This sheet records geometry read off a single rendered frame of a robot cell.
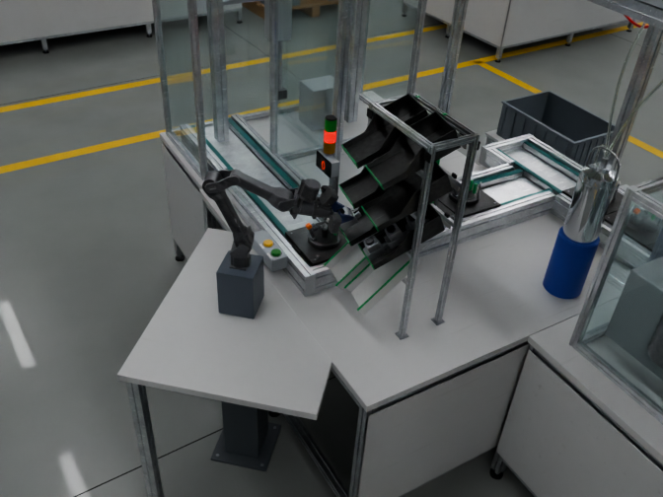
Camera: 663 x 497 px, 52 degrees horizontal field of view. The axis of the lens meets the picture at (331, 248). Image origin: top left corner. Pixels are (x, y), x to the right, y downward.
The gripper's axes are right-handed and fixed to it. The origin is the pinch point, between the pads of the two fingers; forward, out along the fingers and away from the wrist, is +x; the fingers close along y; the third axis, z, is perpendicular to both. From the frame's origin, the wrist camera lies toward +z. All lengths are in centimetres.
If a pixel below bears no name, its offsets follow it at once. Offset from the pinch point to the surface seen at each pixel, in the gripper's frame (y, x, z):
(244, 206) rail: 58, -16, -45
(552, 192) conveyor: 49, 126, -4
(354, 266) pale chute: -7.5, 9.5, -17.7
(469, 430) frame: -41, 72, -69
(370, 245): -15.9, 6.3, -0.6
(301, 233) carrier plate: 31.6, 2.6, -35.0
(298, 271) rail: 9.5, -2.5, -37.4
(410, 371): -42, 28, -34
